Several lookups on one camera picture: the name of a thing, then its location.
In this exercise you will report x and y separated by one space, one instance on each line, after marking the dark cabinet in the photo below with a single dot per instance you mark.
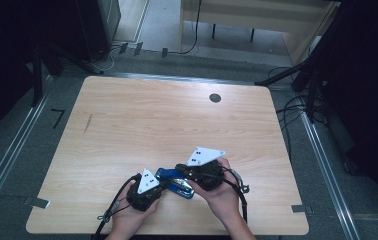
93 26

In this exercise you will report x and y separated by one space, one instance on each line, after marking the dark round table grommet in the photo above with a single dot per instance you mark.
215 98

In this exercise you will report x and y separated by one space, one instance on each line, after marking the person's right hand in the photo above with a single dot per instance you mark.
225 200

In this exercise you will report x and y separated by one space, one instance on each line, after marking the grey tape piece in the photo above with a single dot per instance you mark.
37 202

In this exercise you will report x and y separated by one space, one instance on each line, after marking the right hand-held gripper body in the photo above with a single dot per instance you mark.
203 156

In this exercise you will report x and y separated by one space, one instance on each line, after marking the person's left hand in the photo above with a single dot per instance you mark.
128 220

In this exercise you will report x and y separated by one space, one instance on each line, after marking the black tripod stand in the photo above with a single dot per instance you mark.
312 86

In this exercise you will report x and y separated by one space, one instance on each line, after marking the metal floor rail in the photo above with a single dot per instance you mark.
330 180
7 160
177 78

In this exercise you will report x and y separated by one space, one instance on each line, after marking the blue stapler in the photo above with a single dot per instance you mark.
165 173

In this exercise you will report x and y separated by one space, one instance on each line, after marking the dark curtain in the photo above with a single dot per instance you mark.
7 50
370 83

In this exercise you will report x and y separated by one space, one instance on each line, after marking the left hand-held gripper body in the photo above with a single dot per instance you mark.
147 182

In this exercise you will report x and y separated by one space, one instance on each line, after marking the black metal stand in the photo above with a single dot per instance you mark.
37 73

